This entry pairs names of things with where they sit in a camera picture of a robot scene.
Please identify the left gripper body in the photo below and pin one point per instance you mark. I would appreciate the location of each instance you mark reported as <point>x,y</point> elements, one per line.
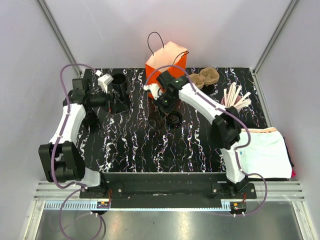
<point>108,106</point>

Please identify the orange paper bag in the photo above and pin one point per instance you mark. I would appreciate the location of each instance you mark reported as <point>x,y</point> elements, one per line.
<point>170,57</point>

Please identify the single black lid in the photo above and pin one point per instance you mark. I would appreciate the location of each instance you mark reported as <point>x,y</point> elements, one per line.
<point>174,118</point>

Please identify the stack of pulp carriers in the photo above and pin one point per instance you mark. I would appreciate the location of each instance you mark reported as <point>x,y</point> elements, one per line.
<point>207,76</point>

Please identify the white folded cloth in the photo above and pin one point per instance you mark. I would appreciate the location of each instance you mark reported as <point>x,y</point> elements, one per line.
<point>266,155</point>

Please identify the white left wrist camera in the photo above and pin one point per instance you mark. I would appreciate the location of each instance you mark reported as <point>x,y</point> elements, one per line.
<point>104,80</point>

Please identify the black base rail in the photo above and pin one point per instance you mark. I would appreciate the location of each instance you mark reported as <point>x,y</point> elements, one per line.
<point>196,191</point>

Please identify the stack of black cups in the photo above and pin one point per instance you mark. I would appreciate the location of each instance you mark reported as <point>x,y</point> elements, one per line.
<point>120,84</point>

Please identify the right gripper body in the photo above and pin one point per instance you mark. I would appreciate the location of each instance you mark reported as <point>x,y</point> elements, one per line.
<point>165,103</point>

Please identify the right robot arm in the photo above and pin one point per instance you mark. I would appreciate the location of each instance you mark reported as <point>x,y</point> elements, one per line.
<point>225,125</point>

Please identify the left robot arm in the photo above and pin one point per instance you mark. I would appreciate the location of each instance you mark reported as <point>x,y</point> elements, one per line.
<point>60,158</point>

